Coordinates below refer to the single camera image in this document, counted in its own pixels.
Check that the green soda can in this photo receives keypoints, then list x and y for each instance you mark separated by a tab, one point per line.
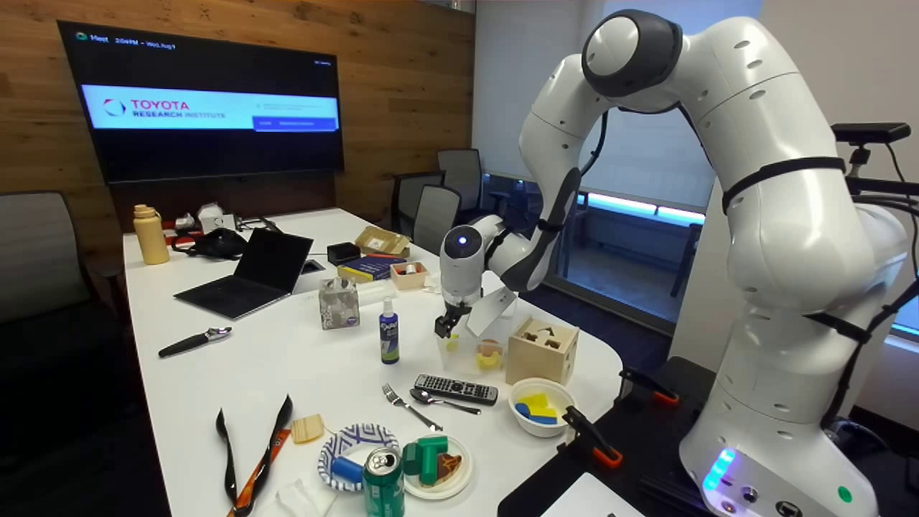
383	484

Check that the white plate with green blocks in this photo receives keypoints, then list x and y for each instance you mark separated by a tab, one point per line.
436	469

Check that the blue patterned paper plate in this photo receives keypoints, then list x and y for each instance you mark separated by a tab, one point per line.
342	455

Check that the clear plastic container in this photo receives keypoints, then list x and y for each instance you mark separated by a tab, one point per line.
467	353

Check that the white bowl with blocks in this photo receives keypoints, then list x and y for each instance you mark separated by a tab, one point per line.
538	405

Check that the black orange clamp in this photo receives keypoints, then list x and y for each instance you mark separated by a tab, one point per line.
601	451

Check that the patterned tissue box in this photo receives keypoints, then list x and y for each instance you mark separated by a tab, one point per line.
338	306

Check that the small wooden block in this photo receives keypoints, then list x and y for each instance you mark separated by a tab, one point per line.
308	429

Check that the crumpled white tissue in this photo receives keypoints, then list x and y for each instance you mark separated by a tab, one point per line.
305	497

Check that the wooden shape sorter box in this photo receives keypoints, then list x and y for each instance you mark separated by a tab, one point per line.
542	349

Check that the tan bottle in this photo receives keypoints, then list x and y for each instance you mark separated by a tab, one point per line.
151	233

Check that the black marker pen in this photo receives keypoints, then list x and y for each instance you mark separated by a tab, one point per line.
190	343

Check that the grey office chair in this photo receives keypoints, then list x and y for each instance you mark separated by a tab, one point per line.
436	215

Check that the wall tv screen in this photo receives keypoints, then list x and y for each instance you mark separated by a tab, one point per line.
167	108

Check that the silver spoon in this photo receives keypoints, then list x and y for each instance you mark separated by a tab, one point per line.
427	398

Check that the silver fork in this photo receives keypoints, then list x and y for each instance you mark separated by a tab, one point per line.
406	405

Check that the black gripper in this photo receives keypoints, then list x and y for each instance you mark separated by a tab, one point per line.
450	319

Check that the blue spray bottle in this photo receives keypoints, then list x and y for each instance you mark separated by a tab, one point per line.
388	333

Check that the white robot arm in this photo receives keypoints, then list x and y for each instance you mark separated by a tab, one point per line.
810	263

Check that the black tv remote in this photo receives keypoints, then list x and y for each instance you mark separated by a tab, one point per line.
457	389

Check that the black laptop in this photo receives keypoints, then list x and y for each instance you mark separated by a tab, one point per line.
268	271

